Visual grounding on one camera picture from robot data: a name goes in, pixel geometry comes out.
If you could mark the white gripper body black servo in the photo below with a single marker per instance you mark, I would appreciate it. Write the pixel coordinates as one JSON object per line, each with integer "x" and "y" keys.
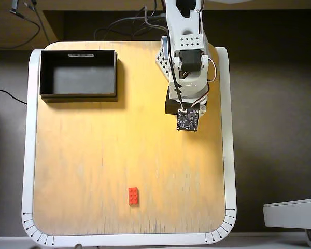
{"x": 170, "y": 106}

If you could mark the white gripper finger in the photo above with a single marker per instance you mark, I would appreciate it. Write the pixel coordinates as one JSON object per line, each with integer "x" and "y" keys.
{"x": 202, "y": 109}

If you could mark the red lego block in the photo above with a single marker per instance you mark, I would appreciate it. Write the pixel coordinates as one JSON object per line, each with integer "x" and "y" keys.
{"x": 133, "y": 197}

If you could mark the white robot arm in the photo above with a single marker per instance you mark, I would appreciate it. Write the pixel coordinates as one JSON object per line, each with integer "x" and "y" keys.
{"x": 186, "y": 28}

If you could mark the black rectangular bin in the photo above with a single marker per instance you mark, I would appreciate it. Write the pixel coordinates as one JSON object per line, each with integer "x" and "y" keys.
{"x": 77, "y": 80}

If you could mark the white label strip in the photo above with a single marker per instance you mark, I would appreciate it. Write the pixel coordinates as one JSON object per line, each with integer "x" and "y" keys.
{"x": 80, "y": 55}

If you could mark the white flat device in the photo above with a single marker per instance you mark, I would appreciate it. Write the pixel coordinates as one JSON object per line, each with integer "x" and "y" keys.
{"x": 293, "y": 215}

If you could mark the white table rim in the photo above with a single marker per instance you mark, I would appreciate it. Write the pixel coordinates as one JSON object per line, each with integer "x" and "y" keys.
{"x": 129, "y": 240}

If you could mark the small brown round object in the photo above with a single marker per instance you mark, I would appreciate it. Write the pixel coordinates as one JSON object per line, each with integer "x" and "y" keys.
{"x": 79, "y": 246}

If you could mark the wooden desk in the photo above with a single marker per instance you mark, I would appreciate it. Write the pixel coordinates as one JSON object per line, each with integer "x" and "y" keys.
{"x": 0, "y": 28}

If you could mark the black wrist camera circuit board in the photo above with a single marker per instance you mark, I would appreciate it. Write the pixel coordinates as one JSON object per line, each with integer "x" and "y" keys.
{"x": 187, "y": 120}

